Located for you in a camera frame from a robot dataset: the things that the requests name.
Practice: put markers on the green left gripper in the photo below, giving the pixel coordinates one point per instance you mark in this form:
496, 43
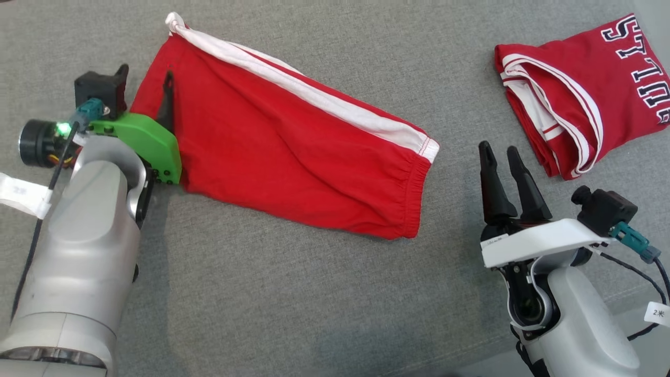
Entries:
146, 141

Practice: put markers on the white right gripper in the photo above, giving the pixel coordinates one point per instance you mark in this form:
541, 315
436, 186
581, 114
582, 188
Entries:
544, 243

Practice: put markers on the red Bulls basketball jersey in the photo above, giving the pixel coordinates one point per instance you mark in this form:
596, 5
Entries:
576, 94

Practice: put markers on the red shorts with white stripe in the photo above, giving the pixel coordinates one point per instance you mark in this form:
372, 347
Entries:
272, 136

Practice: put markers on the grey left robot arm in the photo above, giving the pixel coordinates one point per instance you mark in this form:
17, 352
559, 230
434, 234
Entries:
78, 251

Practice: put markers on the grey fabric sofa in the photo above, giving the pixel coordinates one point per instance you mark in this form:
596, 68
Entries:
261, 303

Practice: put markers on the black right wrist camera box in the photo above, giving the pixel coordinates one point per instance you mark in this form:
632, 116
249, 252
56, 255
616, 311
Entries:
607, 212

